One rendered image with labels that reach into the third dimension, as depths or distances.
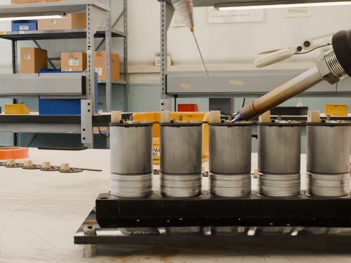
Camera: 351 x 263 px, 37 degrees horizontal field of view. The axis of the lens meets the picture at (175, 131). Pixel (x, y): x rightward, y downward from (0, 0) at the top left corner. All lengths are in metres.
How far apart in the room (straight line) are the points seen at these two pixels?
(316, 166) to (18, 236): 0.17
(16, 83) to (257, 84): 1.32
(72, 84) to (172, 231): 2.62
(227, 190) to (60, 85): 2.62
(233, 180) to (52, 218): 0.12
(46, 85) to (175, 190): 2.66
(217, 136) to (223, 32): 4.53
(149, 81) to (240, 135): 4.66
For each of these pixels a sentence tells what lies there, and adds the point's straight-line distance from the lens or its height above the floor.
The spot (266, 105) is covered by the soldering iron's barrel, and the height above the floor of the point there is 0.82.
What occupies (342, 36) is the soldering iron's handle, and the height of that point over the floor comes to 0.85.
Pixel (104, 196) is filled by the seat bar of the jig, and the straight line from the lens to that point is 0.30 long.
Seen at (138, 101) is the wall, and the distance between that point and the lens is 4.96.
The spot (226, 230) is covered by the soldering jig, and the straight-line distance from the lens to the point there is 0.26.
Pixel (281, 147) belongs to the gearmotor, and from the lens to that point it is 0.29.
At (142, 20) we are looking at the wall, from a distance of 5.01.
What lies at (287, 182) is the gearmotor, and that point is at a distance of 0.30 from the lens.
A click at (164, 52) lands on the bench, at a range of 2.72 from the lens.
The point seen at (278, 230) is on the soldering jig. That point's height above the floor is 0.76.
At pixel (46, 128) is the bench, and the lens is 3.01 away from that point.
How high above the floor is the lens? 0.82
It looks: 3 degrees down
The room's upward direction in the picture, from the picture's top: straight up
